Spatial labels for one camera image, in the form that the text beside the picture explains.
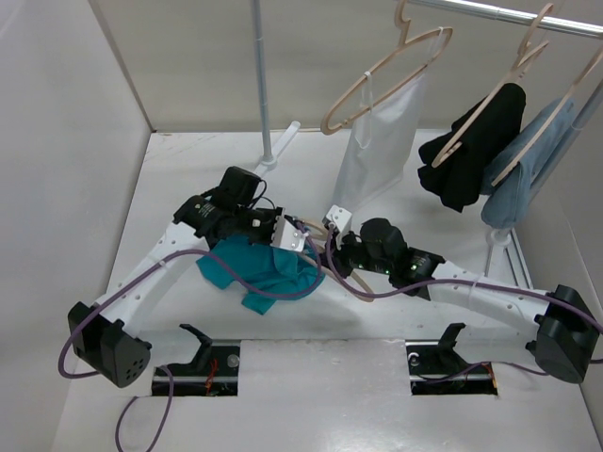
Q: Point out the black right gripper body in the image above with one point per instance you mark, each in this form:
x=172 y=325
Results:
x=350 y=252

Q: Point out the beige hanger holding black garment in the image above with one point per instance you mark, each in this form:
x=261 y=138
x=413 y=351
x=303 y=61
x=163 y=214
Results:
x=526 y=54

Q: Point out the white rack base foot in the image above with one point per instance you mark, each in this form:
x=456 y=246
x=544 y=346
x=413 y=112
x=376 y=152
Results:
x=272 y=151

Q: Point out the beige wooden hanger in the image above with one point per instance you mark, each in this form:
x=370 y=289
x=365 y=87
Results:
x=319 y=234

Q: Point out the blue denim hanging garment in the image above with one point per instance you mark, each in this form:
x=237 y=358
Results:
x=508 y=202

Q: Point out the white rack right base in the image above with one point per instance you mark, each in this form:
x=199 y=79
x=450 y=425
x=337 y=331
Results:
x=505 y=260

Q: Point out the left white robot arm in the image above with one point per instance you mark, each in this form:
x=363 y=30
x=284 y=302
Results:
x=108 y=335

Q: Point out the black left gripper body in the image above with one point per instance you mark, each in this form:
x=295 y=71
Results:
x=256 y=224

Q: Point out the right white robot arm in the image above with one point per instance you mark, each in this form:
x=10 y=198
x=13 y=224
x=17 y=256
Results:
x=560 y=330

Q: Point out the silver rack top bar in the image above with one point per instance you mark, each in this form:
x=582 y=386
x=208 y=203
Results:
x=512 y=16

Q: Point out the beige hanger holding denim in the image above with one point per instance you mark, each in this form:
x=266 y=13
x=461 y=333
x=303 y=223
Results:
x=586 y=70

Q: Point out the white hanging cloth bag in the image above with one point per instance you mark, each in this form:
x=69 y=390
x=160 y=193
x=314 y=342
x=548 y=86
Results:
x=380 y=144

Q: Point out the black hanging garment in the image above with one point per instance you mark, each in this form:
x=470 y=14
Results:
x=457 y=181

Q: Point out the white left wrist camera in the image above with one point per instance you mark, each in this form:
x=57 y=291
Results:
x=288 y=235

